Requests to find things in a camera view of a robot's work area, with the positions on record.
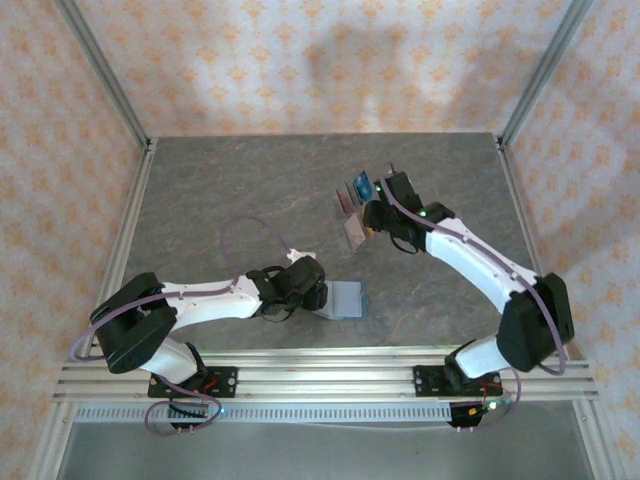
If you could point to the pink white card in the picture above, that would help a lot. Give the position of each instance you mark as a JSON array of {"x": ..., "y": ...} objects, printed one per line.
[{"x": 356, "y": 232}]

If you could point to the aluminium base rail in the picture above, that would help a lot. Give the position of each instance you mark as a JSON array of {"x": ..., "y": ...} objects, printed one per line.
[{"x": 325, "y": 385}]

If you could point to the clear acrylic card stand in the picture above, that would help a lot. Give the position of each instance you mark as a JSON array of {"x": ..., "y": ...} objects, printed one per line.
[{"x": 341, "y": 222}]

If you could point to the blue credit card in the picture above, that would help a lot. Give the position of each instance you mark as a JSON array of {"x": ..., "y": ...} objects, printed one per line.
[{"x": 363, "y": 186}]

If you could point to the teal card holder wallet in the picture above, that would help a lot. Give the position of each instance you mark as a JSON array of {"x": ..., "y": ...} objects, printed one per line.
[{"x": 345, "y": 300}]

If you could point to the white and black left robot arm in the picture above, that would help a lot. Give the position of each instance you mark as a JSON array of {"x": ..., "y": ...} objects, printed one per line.
[{"x": 210, "y": 305}]

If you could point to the aluminium side rail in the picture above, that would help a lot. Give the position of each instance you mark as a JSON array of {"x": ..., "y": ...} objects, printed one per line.
[
  {"x": 132, "y": 200},
  {"x": 520, "y": 200}
]

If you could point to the aluminium frame post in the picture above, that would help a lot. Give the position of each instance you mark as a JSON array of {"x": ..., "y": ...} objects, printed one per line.
[
  {"x": 546, "y": 65},
  {"x": 103, "y": 65}
]

